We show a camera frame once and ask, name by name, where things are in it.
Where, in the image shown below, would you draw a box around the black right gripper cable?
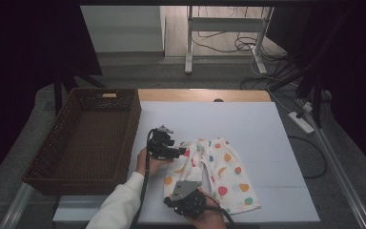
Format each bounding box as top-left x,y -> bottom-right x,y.
203,194 -> 236,229

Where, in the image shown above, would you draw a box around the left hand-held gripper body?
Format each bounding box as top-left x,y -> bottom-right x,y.
146,124 -> 181,160

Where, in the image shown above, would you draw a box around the fruit print baby pants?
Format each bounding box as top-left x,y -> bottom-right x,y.
163,136 -> 262,215

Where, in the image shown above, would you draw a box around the brown woven basket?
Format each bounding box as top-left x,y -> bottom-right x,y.
23,88 -> 143,197

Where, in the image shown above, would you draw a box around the white desk frame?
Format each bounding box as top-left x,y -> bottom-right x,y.
184,5 -> 275,76

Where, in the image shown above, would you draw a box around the black metal stand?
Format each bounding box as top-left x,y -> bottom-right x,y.
268,9 -> 356,128

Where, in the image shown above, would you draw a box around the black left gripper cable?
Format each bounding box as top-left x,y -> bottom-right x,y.
130,128 -> 156,229

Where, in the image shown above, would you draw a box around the aluminium rail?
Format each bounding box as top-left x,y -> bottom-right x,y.
0,182 -> 34,229
298,98 -> 366,229

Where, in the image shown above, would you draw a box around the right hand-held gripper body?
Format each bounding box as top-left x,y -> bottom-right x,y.
163,179 -> 208,219

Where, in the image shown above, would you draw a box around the tangle of black cables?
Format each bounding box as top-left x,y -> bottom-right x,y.
192,30 -> 287,63

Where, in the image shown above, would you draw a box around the white power strip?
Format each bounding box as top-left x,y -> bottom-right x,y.
288,111 -> 315,135

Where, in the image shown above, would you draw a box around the person's right hand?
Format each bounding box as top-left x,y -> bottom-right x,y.
187,187 -> 227,229

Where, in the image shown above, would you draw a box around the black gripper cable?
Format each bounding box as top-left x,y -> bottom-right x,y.
203,194 -> 236,229
130,128 -> 156,229

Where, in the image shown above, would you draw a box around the person's left hand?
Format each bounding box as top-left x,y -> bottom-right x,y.
135,147 -> 175,177

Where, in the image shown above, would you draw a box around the black tripod stand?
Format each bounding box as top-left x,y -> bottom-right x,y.
51,68 -> 108,117

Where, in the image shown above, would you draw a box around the dark curtain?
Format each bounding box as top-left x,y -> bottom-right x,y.
266,0 -> 366,179

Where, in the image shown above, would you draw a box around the black looped floor cable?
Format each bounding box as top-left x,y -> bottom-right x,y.
287,135 -> 328,179

